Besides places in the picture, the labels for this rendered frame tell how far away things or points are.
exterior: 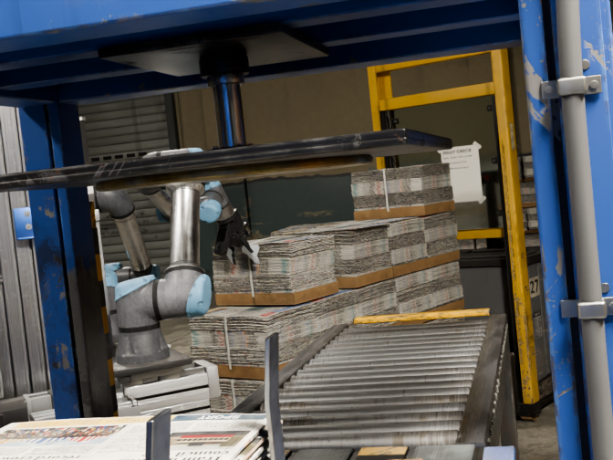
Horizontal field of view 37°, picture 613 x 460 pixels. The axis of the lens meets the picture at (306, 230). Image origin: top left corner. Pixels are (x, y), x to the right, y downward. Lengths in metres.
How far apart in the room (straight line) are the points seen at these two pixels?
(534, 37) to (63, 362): 1.11
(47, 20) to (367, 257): 2.81
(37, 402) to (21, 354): 0.20
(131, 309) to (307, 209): 7.86
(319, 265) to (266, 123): 7.13
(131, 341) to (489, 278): 2.54
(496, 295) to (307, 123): 5.93
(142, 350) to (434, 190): 1.98
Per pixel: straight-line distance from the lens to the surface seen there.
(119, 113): 11.08
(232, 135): 1.26
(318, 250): 3.45
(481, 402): 1.90
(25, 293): 2.74
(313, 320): 3.39
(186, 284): 2.59
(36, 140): 1.71
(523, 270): 4.56
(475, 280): 4.81
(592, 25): 0.89
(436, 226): 4.21
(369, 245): 3.73
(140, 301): 2.61
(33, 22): 1.02
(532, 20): 0.88
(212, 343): 3.37
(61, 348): 1.72
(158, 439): 0.58
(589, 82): 0.88
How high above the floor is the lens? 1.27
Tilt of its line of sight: 3 degrees down
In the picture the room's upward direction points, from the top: 6 degrees counter-clockwise
